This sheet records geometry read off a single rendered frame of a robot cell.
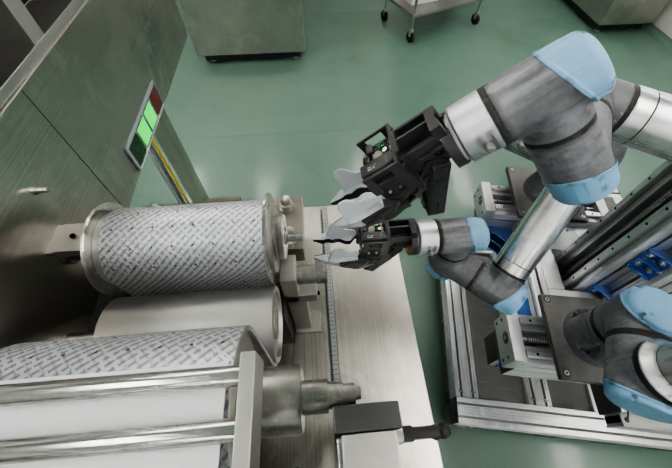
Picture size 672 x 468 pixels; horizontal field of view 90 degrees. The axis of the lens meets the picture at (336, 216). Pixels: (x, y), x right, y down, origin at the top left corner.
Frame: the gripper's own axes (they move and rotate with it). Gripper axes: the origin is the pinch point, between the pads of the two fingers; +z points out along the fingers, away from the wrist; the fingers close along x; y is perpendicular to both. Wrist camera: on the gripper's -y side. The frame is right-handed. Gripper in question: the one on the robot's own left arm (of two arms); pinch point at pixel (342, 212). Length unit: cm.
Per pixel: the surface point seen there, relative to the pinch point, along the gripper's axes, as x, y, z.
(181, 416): 27.5, 20.2, 2.2
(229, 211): -0.5, 12.2, 12.2
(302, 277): 5.4, -3.8, 12.6
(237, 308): 11.9, 6.0, 16.8
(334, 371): 15.7, -28.7, 27.4
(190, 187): -76, -20, 99
